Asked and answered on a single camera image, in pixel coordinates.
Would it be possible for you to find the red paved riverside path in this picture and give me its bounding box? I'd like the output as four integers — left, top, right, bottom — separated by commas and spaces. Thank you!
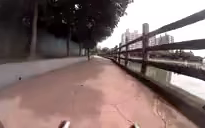
0, 55, 201, 128

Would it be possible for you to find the grey wall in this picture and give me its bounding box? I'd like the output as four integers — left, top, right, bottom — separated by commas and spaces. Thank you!
0, 23, 88, 63

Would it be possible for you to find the group of distant buildings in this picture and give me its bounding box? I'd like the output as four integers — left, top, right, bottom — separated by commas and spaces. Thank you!
120, 28, 175, 51

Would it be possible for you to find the robot's own part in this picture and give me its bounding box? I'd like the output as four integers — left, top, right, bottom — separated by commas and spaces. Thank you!
129, 122, 141, 128
58, 120, 71, 128

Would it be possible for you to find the dark wooden rail fence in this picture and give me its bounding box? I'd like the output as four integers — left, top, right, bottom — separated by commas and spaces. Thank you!
103, 5, 205, 128

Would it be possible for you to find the river water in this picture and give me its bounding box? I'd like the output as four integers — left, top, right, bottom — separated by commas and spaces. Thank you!
127, 58, 205, 101

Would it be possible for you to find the row of trees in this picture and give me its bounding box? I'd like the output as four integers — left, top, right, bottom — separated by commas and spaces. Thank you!
0, 0, 134, 62

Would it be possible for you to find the pale concrete strip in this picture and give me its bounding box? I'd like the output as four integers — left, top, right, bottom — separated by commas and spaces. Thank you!
0, 55, 89, 93

